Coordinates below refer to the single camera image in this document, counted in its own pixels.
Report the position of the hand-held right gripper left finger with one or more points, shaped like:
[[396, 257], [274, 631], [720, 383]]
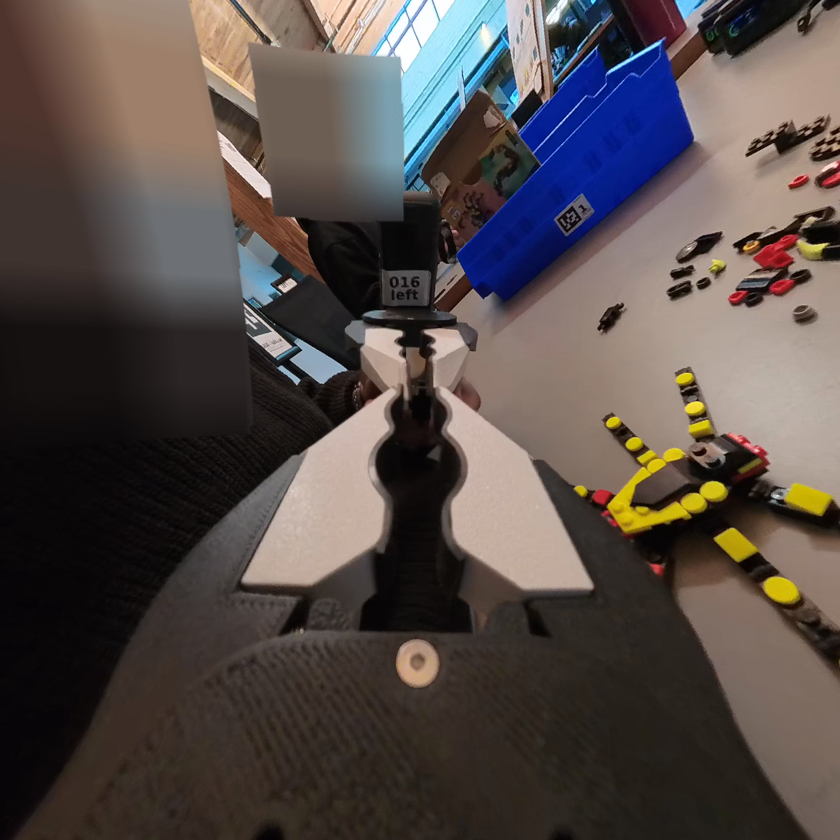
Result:
[[315, 518]]

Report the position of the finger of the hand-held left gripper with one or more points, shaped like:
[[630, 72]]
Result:
[[449, 358], [384, 358]]

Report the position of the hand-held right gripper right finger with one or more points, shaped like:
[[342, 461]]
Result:
[[518, 518]]

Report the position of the black lego clip bar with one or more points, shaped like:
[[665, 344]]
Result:
[[420, 407]]

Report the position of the black yellow lego spider model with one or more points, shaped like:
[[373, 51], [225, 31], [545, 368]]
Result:
[[656, 499]]

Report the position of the person's left forearm black sleeve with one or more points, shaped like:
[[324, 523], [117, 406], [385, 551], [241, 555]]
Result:
[[321, 394]]

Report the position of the printed cardboard lego box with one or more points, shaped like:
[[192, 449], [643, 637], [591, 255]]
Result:
[[485, 170]]

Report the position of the small black lego piece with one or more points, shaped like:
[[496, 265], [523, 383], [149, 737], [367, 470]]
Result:
[[610, 317]]

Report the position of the pile of loose lego pieces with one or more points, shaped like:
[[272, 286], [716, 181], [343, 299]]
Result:
[[768, 282]]

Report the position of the grey round lego stud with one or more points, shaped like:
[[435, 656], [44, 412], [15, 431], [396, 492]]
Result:
[[804, 313]]

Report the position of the black rectangular lego plate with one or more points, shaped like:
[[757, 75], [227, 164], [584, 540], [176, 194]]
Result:
[[784, 138]]

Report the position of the black round lego plate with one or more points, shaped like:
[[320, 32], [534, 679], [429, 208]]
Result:
[[827, 145]]

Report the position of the person's left hand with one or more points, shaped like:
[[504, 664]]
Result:
[[369, 390]]

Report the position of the black office chair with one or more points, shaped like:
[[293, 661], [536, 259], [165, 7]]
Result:
[[308, 321]]

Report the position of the blue plastic bin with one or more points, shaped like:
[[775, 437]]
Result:
[[590, 184]]

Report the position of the tall cardboard sheet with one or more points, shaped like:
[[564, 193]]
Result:
[[528, 46]]

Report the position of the maroon bottle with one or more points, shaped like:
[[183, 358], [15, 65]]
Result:
[[649, 19]]

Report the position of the black battery charger case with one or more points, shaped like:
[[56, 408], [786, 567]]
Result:
[[741, 36]]

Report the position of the framed wall poster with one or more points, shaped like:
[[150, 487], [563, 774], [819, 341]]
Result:
[[269, 331]]

